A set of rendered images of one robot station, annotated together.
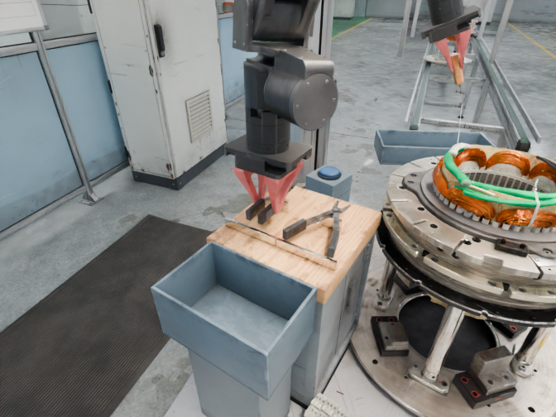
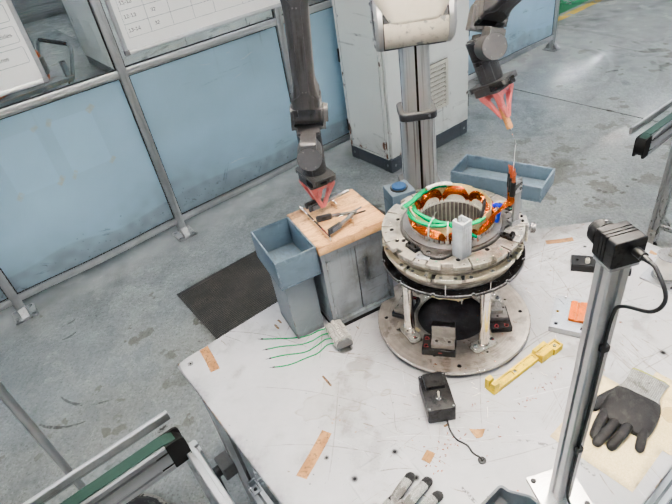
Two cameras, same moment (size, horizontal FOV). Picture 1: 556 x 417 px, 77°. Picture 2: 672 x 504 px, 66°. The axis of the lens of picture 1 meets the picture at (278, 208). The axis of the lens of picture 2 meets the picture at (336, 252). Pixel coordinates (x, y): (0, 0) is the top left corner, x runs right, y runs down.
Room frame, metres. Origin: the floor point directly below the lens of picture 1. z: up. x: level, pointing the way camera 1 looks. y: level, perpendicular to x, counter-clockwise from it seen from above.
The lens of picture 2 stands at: (-0.49, -0.67, 1.80)
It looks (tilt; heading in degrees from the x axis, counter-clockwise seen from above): 37 degrees down; 35
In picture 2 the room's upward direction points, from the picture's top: 10 degrees counter-clockwise
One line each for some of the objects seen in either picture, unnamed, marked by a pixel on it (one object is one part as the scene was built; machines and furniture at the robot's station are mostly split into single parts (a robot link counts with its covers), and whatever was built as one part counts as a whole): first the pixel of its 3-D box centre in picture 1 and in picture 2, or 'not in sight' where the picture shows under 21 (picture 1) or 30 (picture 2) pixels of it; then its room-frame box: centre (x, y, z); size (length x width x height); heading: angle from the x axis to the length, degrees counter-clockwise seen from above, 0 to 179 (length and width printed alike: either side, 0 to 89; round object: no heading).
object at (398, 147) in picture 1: (420, 192); (499, 213); (0.77, -0.36, 0.92); 0.25 x 0.11 x 0.28; 85
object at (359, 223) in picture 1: (298, 230); (336, 220); (0.43, -0.03, 1.05); 0.20 x 0.19 x 0.02; 147
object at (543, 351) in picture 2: not in sight; (524, 363); (0.36, -0.54, 0.80); 0.22 x 0.04 x 0.03; 152
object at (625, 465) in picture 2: not in sight; (630, 417); (0.31, -0.76, 0.78); 0.31 x 0.19 x 0.01; 158
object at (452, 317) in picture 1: (443, 339); (408, 304); (0.35, -0.26, 0.91); 0.02 x 0.02 x 0.21
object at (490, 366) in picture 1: (495, 370); (443, 335); (0.33, -0.35, 0.85); 0.06 x 0.04 x 0.05; 105
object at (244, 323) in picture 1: (241, 359); (292, 282); (0.30, 0.05, 0.92); 0.17 x 0.11 x 0.28; 57
